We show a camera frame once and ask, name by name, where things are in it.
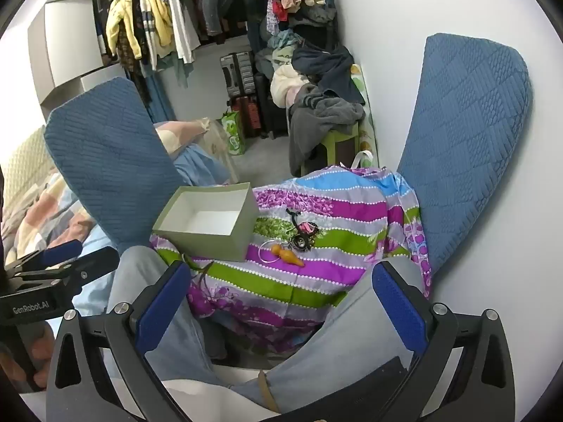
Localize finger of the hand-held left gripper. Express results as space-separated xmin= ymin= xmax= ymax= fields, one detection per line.
xmin=9 ymin=246 xmax=120 ymax=293
xmin=4 ymin=239 xmax=84 ymax=275

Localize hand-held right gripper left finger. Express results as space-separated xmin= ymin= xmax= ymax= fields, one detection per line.
xmin=46 ymin=260 xmax=192 ymax=422

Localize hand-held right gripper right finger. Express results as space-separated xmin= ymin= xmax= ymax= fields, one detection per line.
xmin=372 ymin=259 xmax=517 ymax=422

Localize white cardboard box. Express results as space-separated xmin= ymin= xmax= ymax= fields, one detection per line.
xmin=152 ymin=182 xmax=259 ymax=263

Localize clear plastic bangle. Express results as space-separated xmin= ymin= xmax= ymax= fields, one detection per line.
xmin=257 ymin=241 xmax=282 ymax=265

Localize person's left hand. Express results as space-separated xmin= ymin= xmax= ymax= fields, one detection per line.
xmin=0 ymin=321 xmax=60 ymax=390

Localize person's left leg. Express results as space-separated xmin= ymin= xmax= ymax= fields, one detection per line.
xmin=106 ymin=245 xmax=273 ymax=398

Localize checkered bed blanket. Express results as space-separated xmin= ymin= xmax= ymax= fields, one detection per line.
xmin=0 ymin=125 xmax=95 ymax=269

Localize white garment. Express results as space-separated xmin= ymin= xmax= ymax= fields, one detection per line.
xmin=160 ymin=376 xmax=282 ymax=415

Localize blue quilted slipper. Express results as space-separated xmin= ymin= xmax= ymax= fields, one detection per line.
xmin=44 ymin=77 xmax=185 ymax=256
xmin=396 ymin=33 xmax=533 ymax=277

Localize colourful striped floral cloth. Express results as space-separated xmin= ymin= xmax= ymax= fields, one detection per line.
xmin=150 ymin=165 xmax=434 ymax=354

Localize light blue bed sheet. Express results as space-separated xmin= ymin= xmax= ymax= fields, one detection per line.
xmin=72 ymin=145 xmax=240 ymax=317

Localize pink and cream quilt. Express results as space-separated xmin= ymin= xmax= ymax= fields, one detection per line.
xmin=153 ymin=118 xmax=212 ymax=155

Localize green plastic stool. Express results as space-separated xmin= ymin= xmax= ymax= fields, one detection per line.
xmin=301 ymin=123 xmax=361 ymax=174

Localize clear plastic bag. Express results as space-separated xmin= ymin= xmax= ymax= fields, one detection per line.
xmin=196 ymin=116 xmax=240 ymax=183

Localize green shopping bag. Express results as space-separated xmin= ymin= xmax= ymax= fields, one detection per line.
xmin=221 ymin=110 xmax=246 ymax=155

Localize grey fleece garment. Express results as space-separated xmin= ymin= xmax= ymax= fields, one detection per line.
xmin=288 ymin=85 xmax=366 ymax=177

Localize floral printed mat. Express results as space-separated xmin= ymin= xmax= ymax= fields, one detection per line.
xmin=349 ymin=64 xmax=380 ymax=168

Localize white cabinet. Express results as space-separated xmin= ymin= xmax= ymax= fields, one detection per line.
xmin=27 ymin=0 xmax=128 ymax=106

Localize red and black suitcase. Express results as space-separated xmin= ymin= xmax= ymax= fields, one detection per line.
xmin=231 ymin=94 xmax=265 ymax=139

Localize grey suitcase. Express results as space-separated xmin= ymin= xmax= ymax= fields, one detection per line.
xmin=220 ymin=50 xmax=256 ymax=97

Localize row of hanging clothes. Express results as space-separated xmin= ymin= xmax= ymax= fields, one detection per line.
xmin=103 ymin=0 xmax=247 ymax=89

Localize cream plush garment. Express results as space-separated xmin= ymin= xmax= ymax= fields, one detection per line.
xmin=270 ymin=65 xmax=309 ymax=108

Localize navy jacket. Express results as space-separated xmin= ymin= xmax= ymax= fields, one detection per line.
xmin=291 ymin=44 xmax=356 ymax=97

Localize white bag handle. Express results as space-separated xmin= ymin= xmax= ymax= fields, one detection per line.
xmin=349 ymin=150 xmax=374 ymax=170

